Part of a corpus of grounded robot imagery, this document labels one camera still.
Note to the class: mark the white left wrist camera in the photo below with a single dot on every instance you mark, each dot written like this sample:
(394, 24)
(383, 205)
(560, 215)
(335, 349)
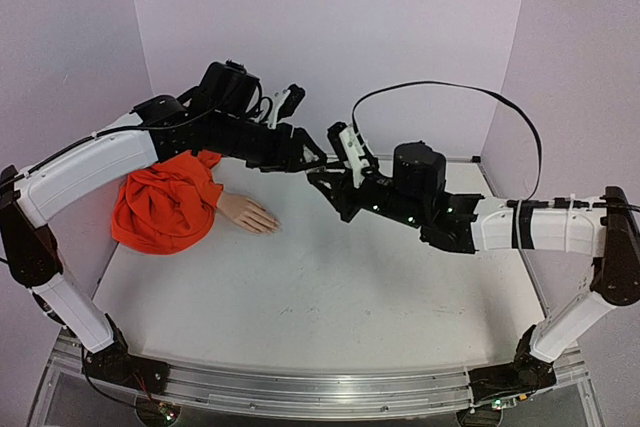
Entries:
(282, 105)

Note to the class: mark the aluminium back rail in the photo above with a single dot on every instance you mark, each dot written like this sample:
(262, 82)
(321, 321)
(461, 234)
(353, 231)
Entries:
(422, 156)

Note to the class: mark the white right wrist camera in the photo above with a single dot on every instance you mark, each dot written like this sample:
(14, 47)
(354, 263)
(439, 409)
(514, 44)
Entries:
(352, 152)

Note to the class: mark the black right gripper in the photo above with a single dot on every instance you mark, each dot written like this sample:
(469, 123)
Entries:
(353, 192)

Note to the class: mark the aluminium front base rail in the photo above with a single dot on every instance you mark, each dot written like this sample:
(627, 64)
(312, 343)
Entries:
(80, 391)

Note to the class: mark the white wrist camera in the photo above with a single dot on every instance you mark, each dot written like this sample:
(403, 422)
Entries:
(352, 152)
(282, 105)

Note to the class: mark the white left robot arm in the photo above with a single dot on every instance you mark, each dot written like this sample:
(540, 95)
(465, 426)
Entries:
(153, 131)

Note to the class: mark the mannequin hand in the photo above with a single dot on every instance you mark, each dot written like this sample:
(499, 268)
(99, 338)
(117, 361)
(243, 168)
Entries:
(247, 214)

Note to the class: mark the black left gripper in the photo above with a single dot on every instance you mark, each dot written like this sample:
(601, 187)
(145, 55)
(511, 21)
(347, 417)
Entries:
(285, 162)

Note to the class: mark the orange cloth sleeve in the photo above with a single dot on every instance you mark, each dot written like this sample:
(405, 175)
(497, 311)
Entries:
(168, 207)

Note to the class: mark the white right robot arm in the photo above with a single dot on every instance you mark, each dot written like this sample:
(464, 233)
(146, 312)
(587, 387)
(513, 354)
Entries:
(477, 274)

